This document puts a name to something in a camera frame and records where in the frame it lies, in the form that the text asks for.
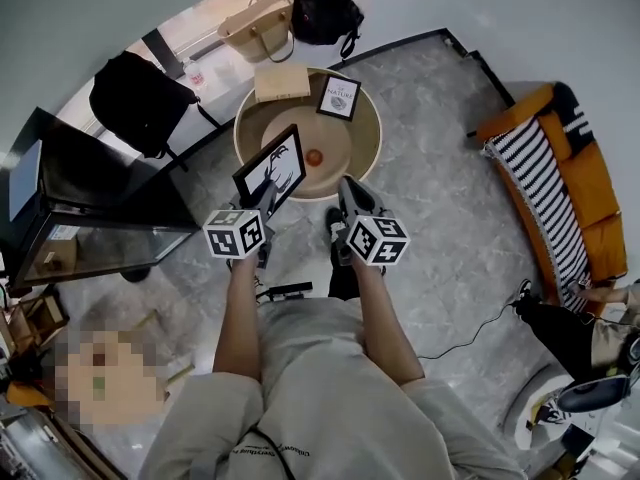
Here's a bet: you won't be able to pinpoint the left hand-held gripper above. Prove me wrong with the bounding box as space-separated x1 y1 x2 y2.
202 179 283 270

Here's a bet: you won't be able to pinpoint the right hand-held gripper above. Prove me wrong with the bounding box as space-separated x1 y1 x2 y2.
329 175 412 276

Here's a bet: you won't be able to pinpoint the black-framed deer picture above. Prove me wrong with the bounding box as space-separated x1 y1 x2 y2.
232 123 308 217

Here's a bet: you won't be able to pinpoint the person's left forearm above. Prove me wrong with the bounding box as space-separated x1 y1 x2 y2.
213 255 264 382

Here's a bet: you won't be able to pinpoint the large black shoulder bag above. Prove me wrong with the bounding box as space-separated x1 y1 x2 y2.
88 50 222 161

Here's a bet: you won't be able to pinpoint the person's right forearm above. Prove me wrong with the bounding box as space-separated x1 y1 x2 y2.
351 262 427 387

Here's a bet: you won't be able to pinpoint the person's black white sneaker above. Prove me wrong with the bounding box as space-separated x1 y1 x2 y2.
324 206 352 250

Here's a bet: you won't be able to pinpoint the round wooden tray table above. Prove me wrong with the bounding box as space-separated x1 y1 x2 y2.
233 66 384 205

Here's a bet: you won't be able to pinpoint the person's black trousers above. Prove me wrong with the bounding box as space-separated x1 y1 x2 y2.
326 246 362 302

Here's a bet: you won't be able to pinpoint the black waist-worn device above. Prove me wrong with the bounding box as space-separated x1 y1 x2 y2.
256 281 314 304

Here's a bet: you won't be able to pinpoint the flat beige wooden box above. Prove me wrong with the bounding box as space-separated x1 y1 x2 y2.
253 62 312 104

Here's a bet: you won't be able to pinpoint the black glass cabinet cart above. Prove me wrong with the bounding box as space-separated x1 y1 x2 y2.
0 106 202 292

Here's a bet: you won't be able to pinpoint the beige tote bag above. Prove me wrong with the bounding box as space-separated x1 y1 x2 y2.
217 0 297 65

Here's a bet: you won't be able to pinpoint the black white striped blanket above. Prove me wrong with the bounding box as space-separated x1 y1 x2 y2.
483 117 597 315

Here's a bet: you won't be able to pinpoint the black backpack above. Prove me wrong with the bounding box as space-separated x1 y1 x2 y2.
284 0 366 60

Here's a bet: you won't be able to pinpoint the person's grey sweatshirt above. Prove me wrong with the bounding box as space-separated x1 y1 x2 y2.
137 297 527 480

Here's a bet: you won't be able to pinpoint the black white patterned cushion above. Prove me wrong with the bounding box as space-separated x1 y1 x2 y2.
551 81 599 160

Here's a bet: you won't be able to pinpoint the oval wooden side table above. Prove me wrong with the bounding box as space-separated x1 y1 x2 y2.
42 326 194 427

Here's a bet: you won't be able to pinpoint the orange sofa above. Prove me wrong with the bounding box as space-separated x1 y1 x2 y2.
474 81 629 315

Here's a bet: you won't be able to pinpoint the low wooden shelf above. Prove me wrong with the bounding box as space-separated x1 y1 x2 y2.
0 291 72 350

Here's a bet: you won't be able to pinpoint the white round stool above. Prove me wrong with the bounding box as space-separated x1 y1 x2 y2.
501 361 640 452

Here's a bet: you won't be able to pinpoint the orange bag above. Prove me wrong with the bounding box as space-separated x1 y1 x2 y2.
5 380 57 412

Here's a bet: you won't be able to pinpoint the dark blue slipper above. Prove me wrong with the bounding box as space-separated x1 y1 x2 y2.
556 374 632 414

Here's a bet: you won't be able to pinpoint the black framed nature picture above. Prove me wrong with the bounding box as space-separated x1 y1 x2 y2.
315 73 363 123

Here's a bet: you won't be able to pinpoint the long black floor cable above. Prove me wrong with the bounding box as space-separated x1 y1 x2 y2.
416 295 524 362

